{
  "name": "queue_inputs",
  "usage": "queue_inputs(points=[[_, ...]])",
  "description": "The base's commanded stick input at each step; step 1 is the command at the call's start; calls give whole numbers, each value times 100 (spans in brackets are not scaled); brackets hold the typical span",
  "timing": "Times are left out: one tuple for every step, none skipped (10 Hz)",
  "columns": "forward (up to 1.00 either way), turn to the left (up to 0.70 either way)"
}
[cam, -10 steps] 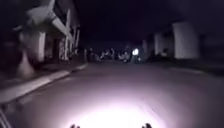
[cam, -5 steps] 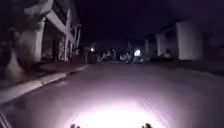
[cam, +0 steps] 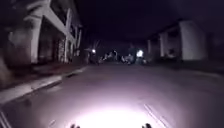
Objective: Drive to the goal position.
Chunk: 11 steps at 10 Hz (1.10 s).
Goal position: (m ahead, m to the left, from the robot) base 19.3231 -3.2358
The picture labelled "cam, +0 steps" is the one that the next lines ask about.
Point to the pale concrete pavement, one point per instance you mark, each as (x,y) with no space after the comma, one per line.
(31,85)

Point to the robot's own part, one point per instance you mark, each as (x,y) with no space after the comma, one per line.
(147,126)
(75,126)

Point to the pale building with balconies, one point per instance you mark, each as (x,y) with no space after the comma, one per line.
(50,33)

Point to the grey asphalt road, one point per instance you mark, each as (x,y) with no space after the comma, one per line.
(126,90)

